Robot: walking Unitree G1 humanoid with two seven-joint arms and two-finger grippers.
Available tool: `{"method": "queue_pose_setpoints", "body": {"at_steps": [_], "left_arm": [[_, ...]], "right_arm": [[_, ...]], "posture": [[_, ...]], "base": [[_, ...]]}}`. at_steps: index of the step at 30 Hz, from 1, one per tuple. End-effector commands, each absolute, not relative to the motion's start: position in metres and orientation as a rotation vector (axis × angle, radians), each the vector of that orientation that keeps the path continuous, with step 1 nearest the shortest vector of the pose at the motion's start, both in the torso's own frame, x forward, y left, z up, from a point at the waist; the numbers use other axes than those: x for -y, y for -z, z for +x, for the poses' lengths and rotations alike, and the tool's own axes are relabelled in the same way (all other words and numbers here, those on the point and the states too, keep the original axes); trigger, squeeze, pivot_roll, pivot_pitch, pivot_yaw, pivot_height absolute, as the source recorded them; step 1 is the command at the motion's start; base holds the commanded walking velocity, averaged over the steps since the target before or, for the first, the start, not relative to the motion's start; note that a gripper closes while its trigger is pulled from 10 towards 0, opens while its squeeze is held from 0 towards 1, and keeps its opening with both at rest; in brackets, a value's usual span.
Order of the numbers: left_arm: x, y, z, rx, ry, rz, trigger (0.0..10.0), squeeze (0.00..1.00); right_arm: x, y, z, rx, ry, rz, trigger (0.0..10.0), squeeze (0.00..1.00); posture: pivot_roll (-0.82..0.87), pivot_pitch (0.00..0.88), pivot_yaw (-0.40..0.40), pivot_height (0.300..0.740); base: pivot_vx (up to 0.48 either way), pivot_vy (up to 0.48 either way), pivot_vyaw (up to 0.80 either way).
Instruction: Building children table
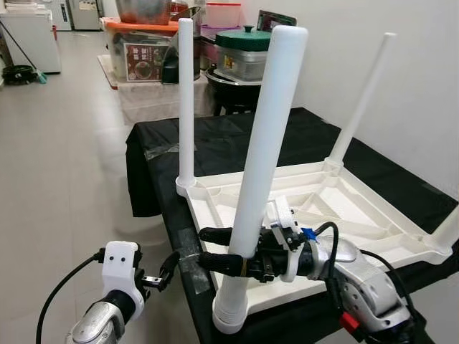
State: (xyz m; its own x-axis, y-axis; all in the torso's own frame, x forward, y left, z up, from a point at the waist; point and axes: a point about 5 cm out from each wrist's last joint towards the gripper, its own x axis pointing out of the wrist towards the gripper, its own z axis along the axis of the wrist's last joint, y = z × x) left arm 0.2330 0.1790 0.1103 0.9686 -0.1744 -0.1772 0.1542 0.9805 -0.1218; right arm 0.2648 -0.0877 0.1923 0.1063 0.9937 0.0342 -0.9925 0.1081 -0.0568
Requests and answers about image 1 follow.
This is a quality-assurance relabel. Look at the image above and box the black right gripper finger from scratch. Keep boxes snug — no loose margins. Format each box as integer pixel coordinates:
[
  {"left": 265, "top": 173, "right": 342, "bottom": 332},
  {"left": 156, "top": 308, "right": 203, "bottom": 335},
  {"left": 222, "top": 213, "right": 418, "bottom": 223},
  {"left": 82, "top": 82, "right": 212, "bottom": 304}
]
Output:
[
  {"left": 199, "top": 227, "right": 234, "bottom": 247},
  {"left": 197, "top": 251, "right": 248, "bottom": 277}
]

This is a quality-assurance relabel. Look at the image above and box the white plastic children table top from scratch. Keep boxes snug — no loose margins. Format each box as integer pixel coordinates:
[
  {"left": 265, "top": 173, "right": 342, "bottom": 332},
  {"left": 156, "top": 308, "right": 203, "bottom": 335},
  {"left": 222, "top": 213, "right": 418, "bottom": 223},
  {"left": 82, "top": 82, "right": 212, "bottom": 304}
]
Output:
[{"left": 176, "top": 159, "right": 459, "bottom": 334}]

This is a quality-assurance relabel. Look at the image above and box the crumpled clear plastic bag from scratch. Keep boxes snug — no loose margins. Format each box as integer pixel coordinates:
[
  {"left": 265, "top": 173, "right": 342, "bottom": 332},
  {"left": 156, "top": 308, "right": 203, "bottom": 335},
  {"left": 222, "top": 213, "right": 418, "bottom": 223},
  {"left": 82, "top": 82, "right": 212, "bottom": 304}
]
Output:
[{"left": 176, "top": 229, "right": 209, "bottom": 277}]

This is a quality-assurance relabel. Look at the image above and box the black plastic table cover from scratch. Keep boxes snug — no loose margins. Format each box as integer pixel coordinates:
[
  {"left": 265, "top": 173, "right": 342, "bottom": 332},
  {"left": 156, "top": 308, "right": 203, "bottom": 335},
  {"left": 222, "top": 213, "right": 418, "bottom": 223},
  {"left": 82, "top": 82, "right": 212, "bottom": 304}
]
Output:
[{"left": 126, "top": 107, "right": 459, "bottom": 344}]

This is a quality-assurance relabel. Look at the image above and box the black wooden stool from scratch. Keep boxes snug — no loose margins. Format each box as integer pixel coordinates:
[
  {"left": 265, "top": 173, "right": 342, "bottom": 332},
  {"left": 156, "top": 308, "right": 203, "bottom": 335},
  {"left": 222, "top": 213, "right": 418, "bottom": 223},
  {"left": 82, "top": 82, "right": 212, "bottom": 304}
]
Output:
[{"left": 214, "top": 86, "right": 259, "bottom": 115}]

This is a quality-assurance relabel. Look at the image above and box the translucent storage box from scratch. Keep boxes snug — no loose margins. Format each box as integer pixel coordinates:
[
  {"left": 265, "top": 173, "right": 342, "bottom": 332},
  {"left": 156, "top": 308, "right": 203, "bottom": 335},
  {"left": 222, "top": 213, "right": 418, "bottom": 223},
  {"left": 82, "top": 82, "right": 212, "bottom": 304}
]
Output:
[{"left": 108, "top": 72, "right": 216, "bottom": 126}]

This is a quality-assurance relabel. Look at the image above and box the black round wok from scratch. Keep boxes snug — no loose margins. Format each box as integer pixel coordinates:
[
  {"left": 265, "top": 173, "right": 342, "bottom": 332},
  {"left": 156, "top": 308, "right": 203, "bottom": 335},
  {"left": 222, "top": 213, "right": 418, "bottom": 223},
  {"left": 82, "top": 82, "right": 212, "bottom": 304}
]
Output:
[{"left": 204, "top": 68, "right": 262, "bottom": 90}]

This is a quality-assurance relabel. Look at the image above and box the clear plastic container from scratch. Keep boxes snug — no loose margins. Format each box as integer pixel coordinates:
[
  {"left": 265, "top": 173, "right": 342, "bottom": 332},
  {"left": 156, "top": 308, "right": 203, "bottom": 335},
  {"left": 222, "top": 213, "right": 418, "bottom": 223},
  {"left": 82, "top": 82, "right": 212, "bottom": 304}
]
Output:
[{"left": 219, "top": 47, "right": 272, "bottom": 81}]

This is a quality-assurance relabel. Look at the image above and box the black plastic bag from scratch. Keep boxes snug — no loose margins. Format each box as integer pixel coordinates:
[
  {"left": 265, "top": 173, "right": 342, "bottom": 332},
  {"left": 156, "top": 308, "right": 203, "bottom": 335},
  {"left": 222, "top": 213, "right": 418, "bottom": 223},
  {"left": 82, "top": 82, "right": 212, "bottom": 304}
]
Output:
[{"left": 161, "top": 29, "right": 180, "bottom": 83}]

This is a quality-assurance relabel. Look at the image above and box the brown printed carton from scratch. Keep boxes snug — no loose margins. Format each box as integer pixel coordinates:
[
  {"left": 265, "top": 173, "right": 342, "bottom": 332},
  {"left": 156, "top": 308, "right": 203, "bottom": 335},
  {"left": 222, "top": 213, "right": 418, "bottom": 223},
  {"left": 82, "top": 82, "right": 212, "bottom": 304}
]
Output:
[{"left": 126, "top": 43, "right": 162, "bottom": 81}]

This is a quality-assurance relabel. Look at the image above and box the clear container purple lid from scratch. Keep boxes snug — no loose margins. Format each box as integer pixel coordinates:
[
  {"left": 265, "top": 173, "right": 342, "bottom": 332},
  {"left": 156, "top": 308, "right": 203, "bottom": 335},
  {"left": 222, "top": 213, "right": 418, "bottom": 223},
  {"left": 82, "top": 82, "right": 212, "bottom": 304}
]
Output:
[{"left": 199, "top": 27, "right": 223, "bottom": 65}]

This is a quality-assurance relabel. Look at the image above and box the green pot with lid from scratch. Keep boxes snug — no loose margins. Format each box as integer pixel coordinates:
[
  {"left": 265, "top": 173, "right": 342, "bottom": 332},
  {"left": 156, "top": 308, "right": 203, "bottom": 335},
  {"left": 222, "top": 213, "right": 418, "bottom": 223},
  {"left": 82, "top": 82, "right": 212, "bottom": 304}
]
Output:
[{"left": 215, "top": 27, "right": 272, "bottom": 51}]

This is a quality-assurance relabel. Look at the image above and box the mop with green head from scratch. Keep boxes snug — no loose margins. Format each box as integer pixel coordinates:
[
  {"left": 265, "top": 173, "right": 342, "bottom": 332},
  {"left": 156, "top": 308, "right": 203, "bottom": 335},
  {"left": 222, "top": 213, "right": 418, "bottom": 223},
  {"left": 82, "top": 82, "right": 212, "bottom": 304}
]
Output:
[{"left": 0, "top": 21, "right": 47, "bottom": 83}]

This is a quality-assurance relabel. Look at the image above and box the black round robot vacuum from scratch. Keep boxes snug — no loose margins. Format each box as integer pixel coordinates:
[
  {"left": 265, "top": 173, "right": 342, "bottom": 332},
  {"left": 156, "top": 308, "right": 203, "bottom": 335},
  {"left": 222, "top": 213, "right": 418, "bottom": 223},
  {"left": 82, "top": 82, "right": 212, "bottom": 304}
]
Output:
[{"left": 1, "top": 64, "right": 37, "bottom": 85}]

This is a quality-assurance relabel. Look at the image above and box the red and white box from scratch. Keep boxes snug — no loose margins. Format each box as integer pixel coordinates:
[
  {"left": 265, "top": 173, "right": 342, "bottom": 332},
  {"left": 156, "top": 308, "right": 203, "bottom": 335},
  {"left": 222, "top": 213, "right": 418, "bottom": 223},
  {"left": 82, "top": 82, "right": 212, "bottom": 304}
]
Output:
[{"left": 204, "top": 2, "right": 243, "bottom": 29}]

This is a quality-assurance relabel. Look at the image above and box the orange plastic tray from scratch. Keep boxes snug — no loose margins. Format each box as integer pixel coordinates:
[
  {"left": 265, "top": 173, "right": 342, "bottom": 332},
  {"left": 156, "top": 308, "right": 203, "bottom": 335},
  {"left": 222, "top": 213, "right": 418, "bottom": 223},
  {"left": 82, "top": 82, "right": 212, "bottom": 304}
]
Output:
[{"left": 103, "top": 18, "right": 180, "bottom": 35}]

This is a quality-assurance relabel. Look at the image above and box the dark printed flat box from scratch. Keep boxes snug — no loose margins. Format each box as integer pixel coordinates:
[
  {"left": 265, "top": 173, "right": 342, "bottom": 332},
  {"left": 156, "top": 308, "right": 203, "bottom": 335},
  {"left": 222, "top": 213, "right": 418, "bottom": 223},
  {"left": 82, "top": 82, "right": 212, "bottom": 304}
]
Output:
[{"left": 257, "top": 9, "right": 297, "bottom": 33}]

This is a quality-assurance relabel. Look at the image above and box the white chest freezer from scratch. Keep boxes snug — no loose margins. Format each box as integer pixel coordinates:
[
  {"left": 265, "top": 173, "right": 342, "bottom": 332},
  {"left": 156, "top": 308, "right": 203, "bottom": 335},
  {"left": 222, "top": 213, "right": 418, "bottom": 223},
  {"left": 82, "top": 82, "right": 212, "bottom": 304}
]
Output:
[{"left": 0, "top": 11, "right": 62, "bottom": 74}]

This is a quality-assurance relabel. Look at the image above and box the large silver metal pot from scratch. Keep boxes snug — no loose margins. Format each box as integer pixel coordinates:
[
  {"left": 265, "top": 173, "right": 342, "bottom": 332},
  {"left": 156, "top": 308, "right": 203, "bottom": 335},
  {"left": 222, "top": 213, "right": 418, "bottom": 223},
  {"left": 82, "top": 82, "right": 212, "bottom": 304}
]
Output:
[{"left": 115, "top": 0, "right": 173, "bottom": 24}]

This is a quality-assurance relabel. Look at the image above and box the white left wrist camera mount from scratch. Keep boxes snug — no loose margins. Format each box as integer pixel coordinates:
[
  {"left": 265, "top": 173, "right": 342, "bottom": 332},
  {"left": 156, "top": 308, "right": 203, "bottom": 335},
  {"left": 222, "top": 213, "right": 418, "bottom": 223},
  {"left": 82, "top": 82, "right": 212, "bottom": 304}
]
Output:
[{"left": 100, "top": 242, "right": 144, "bottom": 316}]

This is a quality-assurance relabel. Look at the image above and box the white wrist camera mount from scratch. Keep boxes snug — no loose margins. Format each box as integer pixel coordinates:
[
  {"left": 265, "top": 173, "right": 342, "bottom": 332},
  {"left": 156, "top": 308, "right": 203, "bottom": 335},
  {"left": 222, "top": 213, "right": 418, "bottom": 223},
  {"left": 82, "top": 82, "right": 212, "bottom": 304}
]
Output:
[
  {"left": 100, "top": 242, "right": 144, "bottom": 316},
  {"left": 267, "top": 197, "right": 309, "bottom": 284}
]

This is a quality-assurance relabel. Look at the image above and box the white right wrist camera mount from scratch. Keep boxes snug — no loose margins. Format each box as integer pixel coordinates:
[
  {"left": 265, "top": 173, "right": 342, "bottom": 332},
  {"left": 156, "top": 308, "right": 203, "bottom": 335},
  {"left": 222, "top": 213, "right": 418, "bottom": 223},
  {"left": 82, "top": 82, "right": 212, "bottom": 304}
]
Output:
[{"left": 267, "top": 197, "right": 309, "bottom": 284}]

